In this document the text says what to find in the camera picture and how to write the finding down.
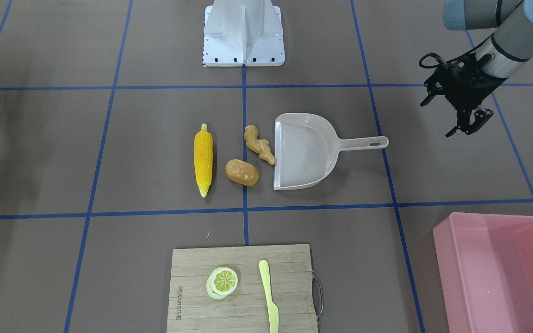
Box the yellow toy corn cob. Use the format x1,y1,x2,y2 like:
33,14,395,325
194,123,213,198

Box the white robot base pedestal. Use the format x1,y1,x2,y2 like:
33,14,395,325
202,0,285,67

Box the yellow plastic toy knife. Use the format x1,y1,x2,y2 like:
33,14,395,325
259,259,280,333

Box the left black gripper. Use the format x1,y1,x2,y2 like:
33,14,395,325
419,52,506,138

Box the yellow toy lemon slice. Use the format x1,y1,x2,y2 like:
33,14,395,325
206,267,238,300

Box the beige plastic dustpan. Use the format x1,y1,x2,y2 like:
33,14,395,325
273,112,389,191

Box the bamboo cutting board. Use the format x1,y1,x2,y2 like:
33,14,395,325
167,244,319,333

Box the tan toy ginger root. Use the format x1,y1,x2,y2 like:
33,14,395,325
243,124,276,165

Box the pink plastic bin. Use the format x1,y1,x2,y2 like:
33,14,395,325
432,212,533,333

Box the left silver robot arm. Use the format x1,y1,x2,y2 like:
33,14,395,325
421,0,533,137

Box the brown toy potato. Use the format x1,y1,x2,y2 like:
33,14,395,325
225,159,260,187

